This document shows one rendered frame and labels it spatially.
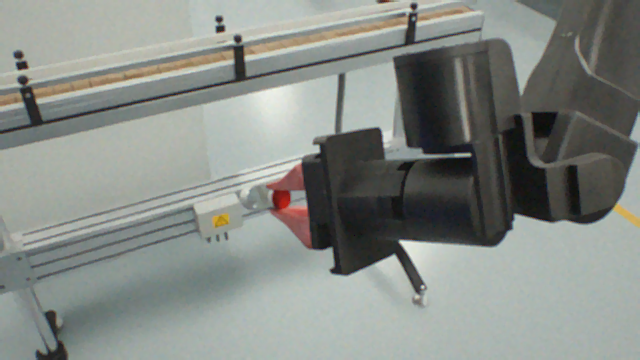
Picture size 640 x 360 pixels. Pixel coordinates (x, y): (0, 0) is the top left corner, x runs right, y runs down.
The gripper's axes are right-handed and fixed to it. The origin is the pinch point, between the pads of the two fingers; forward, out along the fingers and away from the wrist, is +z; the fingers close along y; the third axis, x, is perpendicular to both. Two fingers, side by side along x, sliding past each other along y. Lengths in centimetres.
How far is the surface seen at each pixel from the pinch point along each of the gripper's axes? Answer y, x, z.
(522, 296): -66, -151, 52
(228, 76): 18, -54, 73
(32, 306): -34, -18, 124
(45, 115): 13, -17, 89
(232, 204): -15, -60, 87
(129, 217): -14, -38, 102
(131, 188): -12, -71, 161
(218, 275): -47, -85, 134
